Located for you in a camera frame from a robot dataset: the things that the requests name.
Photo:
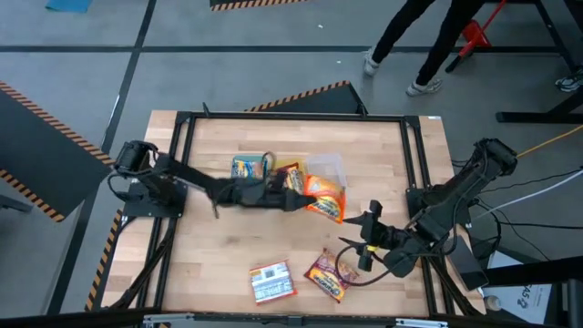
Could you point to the blue Maruchan noodle pack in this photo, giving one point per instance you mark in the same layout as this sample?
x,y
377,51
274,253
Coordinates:
x,y
248,168

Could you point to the orange Maruchan noodle pack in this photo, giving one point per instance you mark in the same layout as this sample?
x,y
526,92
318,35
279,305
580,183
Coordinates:
x,y
323,186
330,210

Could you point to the black tablet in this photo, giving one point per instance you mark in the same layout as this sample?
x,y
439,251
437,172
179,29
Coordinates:
x,y
469,269

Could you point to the small clear bottle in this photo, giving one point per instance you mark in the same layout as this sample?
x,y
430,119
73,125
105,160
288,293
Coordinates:
x,y
493,303

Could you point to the white printed paper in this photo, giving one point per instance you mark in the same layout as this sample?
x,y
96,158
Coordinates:
x,y
524,300

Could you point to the yellow black hazard tape strip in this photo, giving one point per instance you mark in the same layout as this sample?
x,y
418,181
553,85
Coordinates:
x,y
102,264

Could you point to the green plastic bin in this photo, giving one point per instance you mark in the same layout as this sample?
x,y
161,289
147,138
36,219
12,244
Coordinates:
x,y
233,169

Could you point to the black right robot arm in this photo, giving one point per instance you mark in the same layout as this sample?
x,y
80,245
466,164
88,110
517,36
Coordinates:
x,y
455,191

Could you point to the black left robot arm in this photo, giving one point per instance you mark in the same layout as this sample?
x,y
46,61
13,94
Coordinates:
x,y
182,175

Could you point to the clear plastic bin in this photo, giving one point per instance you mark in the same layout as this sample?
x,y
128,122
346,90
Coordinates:
x,y
325,164

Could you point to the yellow plastic bin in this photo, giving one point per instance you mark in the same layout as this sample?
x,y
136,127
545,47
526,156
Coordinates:
x,y
291,162

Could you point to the black desk leg frame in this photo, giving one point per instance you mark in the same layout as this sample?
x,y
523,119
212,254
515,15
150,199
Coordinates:
x,y
537,117

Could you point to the black platform with striped edge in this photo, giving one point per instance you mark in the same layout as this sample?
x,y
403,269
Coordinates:
x,y
45,150
328,100
255,3

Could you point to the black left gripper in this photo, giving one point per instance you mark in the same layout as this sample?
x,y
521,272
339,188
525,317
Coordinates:
x,y
278,198

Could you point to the white metal bracket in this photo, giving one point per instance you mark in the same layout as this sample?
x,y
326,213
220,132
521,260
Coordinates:
x,y
421,323
168,318

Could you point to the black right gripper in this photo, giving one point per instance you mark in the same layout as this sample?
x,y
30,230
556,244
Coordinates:
x,y
378,234

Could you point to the black aluminium table frame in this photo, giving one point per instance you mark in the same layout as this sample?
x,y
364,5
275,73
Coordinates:
x,y
296,117

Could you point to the blue floor mat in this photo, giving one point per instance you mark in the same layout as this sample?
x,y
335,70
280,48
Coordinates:
x,y
68,4

